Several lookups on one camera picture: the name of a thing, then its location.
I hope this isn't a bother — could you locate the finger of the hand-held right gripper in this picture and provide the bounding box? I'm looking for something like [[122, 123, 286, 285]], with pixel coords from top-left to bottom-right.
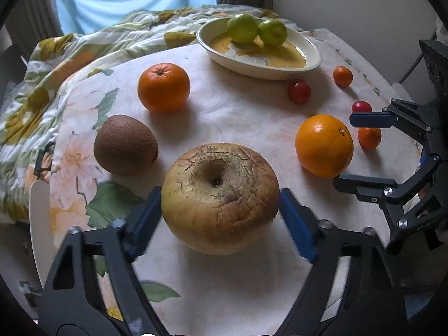
[[333, 154, 443, 254], [349, 99, 442, 162]]

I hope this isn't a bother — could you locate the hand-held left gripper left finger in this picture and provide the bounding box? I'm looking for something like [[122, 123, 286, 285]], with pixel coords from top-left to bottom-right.
[[38, 186, 172, 336]]

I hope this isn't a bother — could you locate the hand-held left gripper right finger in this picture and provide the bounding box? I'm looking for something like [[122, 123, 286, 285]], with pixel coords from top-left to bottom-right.
[[278, 188, 408, 336]]

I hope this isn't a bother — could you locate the small mandarin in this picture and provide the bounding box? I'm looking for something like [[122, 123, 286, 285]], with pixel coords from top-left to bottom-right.
[[358, 127, 382, 150], [333, 66, 353, 87]]

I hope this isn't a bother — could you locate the navel orange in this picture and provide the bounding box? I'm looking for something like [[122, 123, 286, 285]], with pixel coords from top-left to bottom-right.
[[295, 114, 354, 178]]

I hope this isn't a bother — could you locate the brown kiwi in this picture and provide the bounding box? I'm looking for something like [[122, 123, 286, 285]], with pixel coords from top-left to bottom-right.
[[93, 114, 159, 177]]

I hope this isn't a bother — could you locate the wrinkled yellow-brown apple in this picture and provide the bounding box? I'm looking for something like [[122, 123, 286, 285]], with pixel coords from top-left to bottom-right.
[[160, 143, 281, 256]]

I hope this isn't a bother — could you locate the large mandarin orange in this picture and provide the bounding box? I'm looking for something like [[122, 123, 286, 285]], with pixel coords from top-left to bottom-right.
[[137, 62, 191, 113]]

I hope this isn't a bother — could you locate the cream oval bowl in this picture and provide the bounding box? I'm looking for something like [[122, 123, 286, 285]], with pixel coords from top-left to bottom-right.
[[196, 17, 323, 80]]

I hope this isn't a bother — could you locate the floral white tablecloth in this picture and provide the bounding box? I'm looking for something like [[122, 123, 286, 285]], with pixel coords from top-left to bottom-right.
[[30, 28, 435, 336]]

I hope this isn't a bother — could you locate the green lime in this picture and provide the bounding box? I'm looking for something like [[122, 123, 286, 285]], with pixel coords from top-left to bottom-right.
[[258, 18, 288, 47], [226, 13, 260, 45]]

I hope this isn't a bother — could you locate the floral quilted blanket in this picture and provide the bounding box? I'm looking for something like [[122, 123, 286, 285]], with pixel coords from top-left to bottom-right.
[[0, 4, 302, 225]]

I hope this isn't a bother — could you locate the black cable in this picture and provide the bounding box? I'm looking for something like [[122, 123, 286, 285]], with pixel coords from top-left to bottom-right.
[[398, 46, 425, 85]]

